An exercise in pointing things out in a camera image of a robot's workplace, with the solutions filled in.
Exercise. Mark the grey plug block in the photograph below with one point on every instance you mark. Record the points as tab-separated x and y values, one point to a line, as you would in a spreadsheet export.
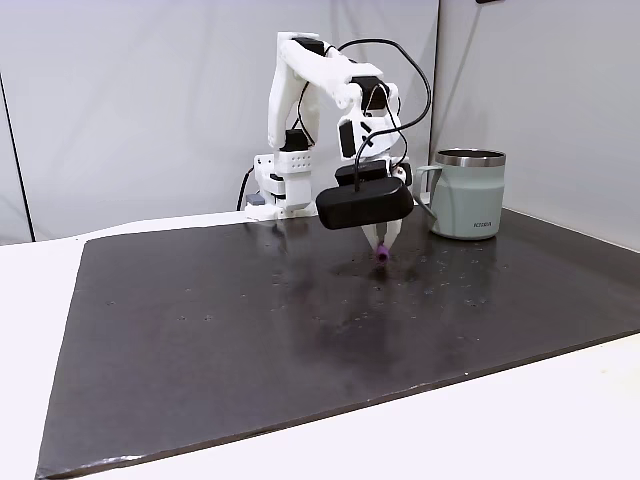
255	199

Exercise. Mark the black oval camera box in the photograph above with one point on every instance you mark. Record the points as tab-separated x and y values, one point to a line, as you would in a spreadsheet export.
365	205

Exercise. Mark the black table mat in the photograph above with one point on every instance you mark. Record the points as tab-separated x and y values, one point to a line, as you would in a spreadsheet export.
250	350

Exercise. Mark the purple ribbed pen grip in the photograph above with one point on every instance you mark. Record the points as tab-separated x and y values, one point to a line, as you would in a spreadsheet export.
382	256

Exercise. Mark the grey-green steel mug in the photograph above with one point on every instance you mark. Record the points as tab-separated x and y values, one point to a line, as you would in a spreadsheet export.
465	205

